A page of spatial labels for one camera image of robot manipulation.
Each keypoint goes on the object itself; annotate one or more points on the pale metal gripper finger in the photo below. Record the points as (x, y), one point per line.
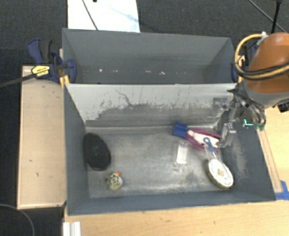
(227, 136)
(223, 119)

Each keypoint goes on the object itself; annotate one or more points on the round white tin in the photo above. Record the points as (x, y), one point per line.
(220, 173)

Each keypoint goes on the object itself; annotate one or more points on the blue block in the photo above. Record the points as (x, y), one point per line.
(179, 129)

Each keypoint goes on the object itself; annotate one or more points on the clear glass jar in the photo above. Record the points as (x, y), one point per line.
(181, 154)

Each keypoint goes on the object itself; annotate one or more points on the grey metal bin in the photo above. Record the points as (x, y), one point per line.
(144, 156)

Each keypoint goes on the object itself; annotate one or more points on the spotted white toy ball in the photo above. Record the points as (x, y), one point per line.
(114, 181)

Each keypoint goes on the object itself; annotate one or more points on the black oval brush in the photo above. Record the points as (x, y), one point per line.
(96, 151)

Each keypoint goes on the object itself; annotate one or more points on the pale wood board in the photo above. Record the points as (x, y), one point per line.
(41, 141)

